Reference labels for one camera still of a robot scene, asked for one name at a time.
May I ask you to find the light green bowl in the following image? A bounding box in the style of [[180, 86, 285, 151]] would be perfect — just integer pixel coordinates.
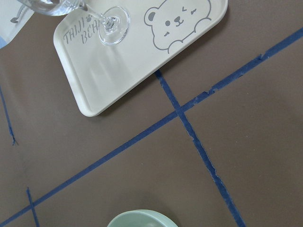
[[108, 210, 177, 227]]

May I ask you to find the cream bear tray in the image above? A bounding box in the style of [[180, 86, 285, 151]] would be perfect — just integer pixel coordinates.
[[53, 0, 228, 117]]

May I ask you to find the clear wine glass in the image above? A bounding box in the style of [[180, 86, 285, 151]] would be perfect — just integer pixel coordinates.
[[19, 0, 130, 45]]

